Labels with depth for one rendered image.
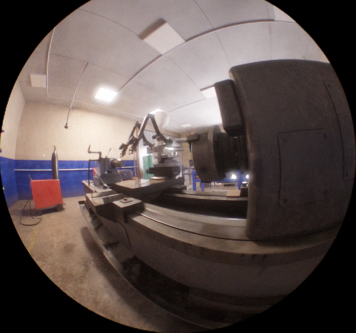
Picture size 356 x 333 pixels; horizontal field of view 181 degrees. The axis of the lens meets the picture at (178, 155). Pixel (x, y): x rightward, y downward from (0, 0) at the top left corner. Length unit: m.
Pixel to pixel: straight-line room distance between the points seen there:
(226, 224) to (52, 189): 3.34
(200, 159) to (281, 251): 0.40
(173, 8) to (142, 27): 0.66
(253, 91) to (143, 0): 2.25
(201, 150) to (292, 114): 0.32
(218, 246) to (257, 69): 0.47
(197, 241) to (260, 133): 0.32
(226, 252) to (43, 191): 3.32
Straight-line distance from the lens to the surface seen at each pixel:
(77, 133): 4.94
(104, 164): 1.33
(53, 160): 3.45
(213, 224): 0.42
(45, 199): 3.35
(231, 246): 0.33
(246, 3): 2.66
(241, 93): 0.30
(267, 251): 0.33
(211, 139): 0.41
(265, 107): 0.29
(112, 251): 1.04
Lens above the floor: 1.06
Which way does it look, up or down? 4 degrees up
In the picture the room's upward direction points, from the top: 4 degrees counter-clockwise
